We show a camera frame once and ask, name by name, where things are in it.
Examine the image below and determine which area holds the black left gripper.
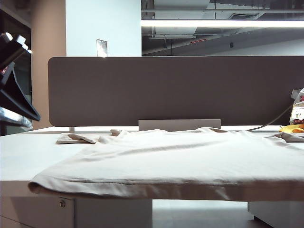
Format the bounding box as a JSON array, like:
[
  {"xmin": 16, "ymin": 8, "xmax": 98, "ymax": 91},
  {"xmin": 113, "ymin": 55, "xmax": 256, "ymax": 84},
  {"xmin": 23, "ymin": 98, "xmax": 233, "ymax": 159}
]
[{"xmin": 0, "ymin": 44, "xmax": 41, "ymax": 130}]

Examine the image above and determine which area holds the beige T-shirt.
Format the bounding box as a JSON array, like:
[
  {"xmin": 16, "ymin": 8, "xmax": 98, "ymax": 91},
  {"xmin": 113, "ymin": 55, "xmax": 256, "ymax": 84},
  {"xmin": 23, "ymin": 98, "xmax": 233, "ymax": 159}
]
[{"xmin": 28, "ymin": 127, "xmax": 304, "ymax": 202}]

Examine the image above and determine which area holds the dark framed glass door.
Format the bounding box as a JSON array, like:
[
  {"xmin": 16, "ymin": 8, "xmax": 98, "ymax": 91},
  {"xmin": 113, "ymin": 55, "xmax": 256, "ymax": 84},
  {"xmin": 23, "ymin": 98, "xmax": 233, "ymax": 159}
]
[{"xmin": 0, "ymin": 9, "xmax": 32, "ymax": 136}]

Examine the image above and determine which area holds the white drawer cabinet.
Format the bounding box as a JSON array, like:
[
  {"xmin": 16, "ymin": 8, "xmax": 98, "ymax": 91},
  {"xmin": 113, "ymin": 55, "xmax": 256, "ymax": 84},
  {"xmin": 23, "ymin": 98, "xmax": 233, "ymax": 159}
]
[{"xmin": 0, "ymin": 196, "xmax": 152, "ymax": 228}]

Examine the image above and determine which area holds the grey fabric desk divider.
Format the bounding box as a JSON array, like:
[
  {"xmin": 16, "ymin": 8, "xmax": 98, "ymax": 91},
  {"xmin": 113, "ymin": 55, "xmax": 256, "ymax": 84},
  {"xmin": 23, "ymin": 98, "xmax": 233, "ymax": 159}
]
[{"xmin": 47, "ymin": 56, "xmax": 304, "ymax": 127}]

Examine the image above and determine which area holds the long ceiling light strip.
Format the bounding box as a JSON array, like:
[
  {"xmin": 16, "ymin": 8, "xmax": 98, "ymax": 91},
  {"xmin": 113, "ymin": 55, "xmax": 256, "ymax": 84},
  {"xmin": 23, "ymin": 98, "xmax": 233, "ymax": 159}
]
[{"xmin": 141, "ymin": 19, "xmax": 304, "ymax": 29}]

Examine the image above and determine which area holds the ceiling air vent grille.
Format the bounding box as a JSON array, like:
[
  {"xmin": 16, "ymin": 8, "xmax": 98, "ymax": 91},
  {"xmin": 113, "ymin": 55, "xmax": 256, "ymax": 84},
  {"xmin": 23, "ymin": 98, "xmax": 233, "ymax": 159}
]
[{"xmin": 227, "ymin": 13, "xmax": 259, "ymax": 20}]

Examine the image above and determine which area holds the yellow cloth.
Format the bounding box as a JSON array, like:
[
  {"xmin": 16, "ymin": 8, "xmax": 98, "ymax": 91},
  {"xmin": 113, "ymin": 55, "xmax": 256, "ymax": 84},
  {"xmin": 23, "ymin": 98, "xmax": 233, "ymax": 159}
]
[{"xmin": 278, "ymin": 123, "xmax": 304, "ymax": 136}]

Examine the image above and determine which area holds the white printed snack bag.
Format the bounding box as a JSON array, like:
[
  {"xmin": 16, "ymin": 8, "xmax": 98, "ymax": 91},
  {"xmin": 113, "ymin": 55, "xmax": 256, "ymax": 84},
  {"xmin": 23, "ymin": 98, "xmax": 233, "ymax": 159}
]
[{"xmin": 288, "ymin": 87, "xmax": 304, "ymax": 126}]

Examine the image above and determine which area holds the white cabinet without lock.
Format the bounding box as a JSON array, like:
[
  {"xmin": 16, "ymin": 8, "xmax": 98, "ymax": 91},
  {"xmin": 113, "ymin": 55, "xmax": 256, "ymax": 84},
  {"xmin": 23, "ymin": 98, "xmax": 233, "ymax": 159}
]
[{"xmin": 247, "ymin": 200, "xmax": 304, "ymax": 228}]

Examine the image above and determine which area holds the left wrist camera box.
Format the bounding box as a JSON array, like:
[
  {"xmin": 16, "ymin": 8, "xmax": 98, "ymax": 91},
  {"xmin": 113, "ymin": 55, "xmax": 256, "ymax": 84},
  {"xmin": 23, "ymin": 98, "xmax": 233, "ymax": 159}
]
[{"xmin": 0, "ymin": 32, "xmax": 33, "ymax": 56}]

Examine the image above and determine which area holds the silver wall plate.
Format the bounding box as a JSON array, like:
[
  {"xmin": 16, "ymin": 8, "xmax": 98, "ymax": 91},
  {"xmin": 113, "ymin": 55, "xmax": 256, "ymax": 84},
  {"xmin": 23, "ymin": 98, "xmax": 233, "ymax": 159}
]
[{"xmin": 96, "ymin": 39, "xmax": 108, "ymax": 57}]

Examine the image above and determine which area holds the grey metal cable box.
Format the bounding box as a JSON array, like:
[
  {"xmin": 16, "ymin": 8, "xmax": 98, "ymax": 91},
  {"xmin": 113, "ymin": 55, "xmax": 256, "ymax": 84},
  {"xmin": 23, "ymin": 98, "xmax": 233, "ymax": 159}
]
[{"xmin": 138, "ymin": 119, "xmax": 221, "ymax": 132}]

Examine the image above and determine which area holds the metal ceiling cable tray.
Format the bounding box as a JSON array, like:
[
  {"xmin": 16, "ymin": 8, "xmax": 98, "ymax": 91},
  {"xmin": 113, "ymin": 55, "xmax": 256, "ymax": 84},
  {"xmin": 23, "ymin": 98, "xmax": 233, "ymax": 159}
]
[{"xmin": 149, "ymin": 34, "xmax": 197, "ymax": 40}]

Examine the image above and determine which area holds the grey cable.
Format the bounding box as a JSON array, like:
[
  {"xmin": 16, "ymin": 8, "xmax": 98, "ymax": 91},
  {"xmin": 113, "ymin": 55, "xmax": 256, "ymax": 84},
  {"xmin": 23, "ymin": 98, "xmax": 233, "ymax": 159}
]
[{"xmin": 246, "ymin": 104, "xmax": 293, "ymax": 131}]

